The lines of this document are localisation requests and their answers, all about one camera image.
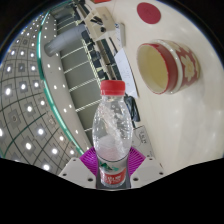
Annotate black binder clip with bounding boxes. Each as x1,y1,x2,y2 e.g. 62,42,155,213
89,15,108,33

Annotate white remote control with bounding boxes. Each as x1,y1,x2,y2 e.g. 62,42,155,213
114,22,127,48

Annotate clear red-capped water bottle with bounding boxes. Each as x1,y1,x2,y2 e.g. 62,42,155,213
91,79,134,188

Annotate black desk telephone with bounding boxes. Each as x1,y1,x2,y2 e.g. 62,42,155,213
124,94,141,123

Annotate red and cream patterned mug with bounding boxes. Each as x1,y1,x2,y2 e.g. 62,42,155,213
136,39,201,95

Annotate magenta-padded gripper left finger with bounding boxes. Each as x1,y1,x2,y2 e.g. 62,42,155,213
58,147,99,188

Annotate round ceiling lights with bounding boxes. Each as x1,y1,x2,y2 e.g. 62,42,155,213
0,13,78,171

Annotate row of black office chairs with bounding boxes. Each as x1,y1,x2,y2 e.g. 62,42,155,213
76,19,108,88

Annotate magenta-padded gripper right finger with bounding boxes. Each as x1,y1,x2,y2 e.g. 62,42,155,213
126,147,165,189

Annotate flat round red coaster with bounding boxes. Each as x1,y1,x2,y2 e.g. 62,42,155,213
136,2,162,25

